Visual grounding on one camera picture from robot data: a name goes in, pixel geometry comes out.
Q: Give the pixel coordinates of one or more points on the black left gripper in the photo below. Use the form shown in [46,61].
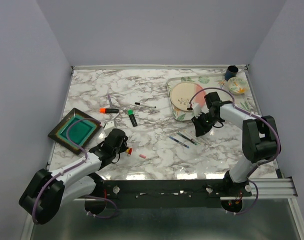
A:
[123,147]

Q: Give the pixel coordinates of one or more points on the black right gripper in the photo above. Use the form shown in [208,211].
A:
[200,129]

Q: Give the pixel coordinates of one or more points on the blue ballpoint pen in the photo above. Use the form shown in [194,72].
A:
[179,142]

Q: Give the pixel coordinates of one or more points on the green cap black highlighter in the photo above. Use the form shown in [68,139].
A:
[132,117]

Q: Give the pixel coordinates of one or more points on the orange cap black highlighter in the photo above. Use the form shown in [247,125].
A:
[109,110]

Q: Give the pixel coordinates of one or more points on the purple pen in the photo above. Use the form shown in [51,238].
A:
[110,101]

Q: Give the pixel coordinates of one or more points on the red cap white marker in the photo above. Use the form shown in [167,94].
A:
[192,138]

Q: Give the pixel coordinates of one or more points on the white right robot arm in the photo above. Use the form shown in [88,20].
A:
[260,141]

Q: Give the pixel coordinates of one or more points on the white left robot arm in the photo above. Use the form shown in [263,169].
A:
[47,191]

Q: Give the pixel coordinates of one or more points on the teal ballpoint pen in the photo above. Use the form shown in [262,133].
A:
[187,138]

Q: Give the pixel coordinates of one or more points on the square teal black dish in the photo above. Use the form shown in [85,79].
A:
[81,133]

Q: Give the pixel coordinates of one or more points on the cream and pink plate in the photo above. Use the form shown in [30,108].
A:
[181,94]

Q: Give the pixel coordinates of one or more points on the black cap white marker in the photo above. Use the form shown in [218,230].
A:
[145,105]

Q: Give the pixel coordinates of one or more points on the floral leaf pattern tray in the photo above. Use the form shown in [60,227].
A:
[211,82]

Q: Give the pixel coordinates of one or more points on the small floral bowl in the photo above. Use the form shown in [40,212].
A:
[237,85]

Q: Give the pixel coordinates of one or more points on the dark blue cup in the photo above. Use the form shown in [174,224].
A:
[231,72]

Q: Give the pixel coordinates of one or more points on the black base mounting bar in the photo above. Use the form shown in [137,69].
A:
[182,193]

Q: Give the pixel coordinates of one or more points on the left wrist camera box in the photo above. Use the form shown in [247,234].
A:
[109,126]

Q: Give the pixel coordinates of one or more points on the aluminium frame rail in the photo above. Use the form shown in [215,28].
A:
[275,188]

